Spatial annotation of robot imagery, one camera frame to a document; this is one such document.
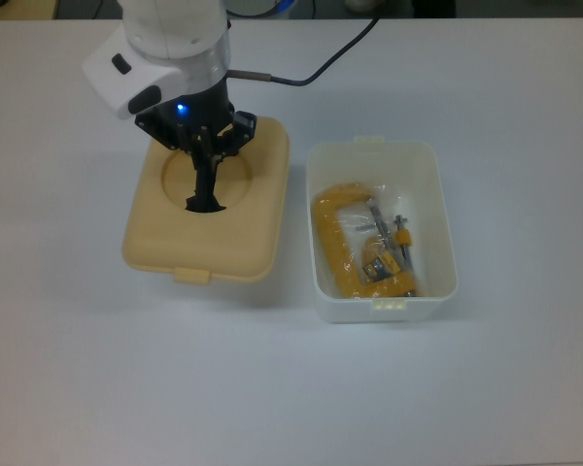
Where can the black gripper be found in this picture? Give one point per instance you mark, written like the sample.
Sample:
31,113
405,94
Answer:
204,109

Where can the beige plastic case lid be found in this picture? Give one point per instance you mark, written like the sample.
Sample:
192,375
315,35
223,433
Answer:
199,242

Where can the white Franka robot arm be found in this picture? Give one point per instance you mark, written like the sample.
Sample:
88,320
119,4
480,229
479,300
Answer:
170,34

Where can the white plastic case box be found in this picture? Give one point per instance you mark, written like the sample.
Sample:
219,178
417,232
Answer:
384,313

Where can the large yellow C-clamp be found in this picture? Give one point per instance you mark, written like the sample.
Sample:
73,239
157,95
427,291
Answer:
326,228

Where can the clear plastic bag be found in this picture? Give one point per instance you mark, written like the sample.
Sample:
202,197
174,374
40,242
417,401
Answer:
393,199

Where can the small yellow clamp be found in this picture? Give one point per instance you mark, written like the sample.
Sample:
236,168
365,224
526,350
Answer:
381,268

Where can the metal screw with yellow collar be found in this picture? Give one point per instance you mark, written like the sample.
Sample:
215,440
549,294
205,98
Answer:
403,239

